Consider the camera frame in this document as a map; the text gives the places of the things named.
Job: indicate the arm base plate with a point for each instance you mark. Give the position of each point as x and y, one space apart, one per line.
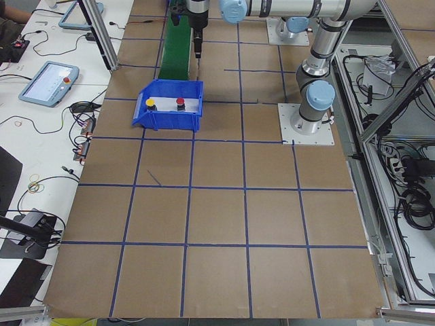
297 131
298 40

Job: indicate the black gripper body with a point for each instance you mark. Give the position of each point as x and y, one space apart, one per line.
198 17

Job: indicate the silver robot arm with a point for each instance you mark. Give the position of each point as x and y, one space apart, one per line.
288 27
317 94

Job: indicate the far teach pendant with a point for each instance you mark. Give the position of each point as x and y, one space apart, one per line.
74 19

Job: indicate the teach pendant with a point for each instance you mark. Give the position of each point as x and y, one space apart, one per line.
51 83
74 19

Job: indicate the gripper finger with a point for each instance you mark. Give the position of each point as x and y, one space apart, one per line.
198 42

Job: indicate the white foam pad left bin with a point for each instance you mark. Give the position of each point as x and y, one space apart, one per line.
169 104

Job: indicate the near teach pendant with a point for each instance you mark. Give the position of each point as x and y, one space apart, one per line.
51 83

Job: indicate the yellow push button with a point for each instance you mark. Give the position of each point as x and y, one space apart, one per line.
150 104

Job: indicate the red push button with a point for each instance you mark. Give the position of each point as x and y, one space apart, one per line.
181 106

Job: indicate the black monitor stand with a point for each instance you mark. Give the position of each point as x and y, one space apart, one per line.
28 235

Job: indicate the green conveyor belt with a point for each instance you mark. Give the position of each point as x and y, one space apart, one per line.
175 61

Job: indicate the left blue storage bin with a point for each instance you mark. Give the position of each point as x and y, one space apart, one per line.
157 120

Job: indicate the white crumpled paper bag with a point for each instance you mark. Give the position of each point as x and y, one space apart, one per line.
378 74

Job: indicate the black power adapter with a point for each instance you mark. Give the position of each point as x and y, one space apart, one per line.
90 37

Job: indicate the aluminium frame post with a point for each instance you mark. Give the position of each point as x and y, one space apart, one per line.
98 29

